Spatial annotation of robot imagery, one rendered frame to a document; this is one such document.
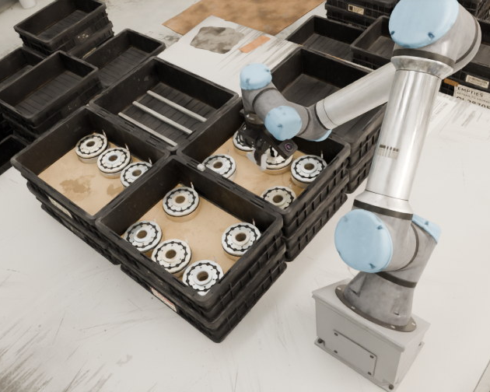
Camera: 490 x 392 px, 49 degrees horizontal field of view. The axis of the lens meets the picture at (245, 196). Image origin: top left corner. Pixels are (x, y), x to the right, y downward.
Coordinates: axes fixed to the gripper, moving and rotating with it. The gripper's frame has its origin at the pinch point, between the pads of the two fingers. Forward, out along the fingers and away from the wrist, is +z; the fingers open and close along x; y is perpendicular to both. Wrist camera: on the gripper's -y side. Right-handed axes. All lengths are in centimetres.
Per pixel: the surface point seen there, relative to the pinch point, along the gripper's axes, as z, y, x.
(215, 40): 27, 70, -52
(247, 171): 2.5, 4.7, 4.5
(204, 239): -0.4, -1.3, 29.9
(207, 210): 1.0, 4.9, 22.0
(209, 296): -13.5, -17.7, 44.1
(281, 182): 1.5, -6.0, 2.4
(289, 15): 113, 117, -166
